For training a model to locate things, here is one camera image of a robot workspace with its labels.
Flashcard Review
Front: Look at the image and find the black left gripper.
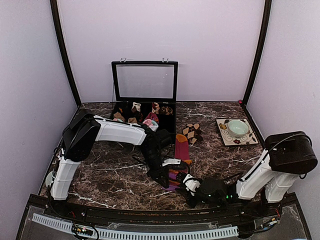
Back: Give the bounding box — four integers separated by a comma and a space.
140, 147, 169, 188

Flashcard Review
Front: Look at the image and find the maroon purple orange striped sock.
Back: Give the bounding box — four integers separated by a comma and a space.
163, 134, 192, 192

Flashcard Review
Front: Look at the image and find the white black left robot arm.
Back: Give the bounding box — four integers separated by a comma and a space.
45, 109, 187, 218

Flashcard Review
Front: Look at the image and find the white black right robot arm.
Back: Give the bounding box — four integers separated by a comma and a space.
176, 131, 318, 217

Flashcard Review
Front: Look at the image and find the brown argyle rolled sock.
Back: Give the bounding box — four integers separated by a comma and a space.
182, 123, 204, 145

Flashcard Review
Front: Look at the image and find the pink white rolled sock right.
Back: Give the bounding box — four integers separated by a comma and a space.
142, 119, 159, 132

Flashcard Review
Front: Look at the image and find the pink white rolled sock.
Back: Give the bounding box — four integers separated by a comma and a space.
113, 118, 125, 123
142, 119, 159, 132

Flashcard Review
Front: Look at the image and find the maroon teal rolled sock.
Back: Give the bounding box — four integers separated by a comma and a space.
145, 112, 159, 124

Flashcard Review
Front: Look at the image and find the leopard pattern rolled sock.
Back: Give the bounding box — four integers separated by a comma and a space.
159, 106, 173, 116

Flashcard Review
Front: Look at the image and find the brown tan rolled sock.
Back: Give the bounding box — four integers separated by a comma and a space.
128, 117, 138, 124

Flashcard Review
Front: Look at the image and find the cream brown rolled sock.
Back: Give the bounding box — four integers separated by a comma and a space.
131, 102, 141, 113

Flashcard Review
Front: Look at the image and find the pink white rolled sock left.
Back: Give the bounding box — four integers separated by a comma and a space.
113, 118, 125, 123

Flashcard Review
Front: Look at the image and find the pale green ceramic bowl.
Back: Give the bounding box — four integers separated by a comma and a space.
227, 119, 250, 138

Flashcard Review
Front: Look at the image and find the square floral ceramic plate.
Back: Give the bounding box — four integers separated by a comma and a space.
216, 118, 259, 147

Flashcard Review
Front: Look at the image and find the black sock organizer box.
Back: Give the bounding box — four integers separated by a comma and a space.
110, 59, 179, 143

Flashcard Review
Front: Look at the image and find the pale green bowl left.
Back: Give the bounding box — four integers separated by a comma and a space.
45, 170, 55, 188

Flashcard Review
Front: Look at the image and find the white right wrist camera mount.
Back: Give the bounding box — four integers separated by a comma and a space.
182, 173, 201, 196

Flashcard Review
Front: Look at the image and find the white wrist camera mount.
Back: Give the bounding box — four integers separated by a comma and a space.
162, 158, 181, 167
182, 173, 201, 196

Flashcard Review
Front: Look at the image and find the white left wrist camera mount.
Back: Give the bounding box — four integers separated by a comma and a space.
162, 158, 181, 167

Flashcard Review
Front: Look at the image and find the black front table rail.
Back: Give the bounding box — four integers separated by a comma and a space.
23, 193, 299, 226

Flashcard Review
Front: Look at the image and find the white slotted cable duct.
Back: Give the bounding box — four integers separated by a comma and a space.
31, 213, 239, 240

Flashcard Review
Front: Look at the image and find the black right frame post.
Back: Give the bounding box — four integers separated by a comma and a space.
241, 0, 273, 106

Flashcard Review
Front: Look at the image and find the black frame post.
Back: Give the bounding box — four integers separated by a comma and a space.
49, 0, 82, 108
241, 0, 273, 106

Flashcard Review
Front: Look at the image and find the black left frame post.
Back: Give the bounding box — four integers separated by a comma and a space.
49, 0, 82, 108

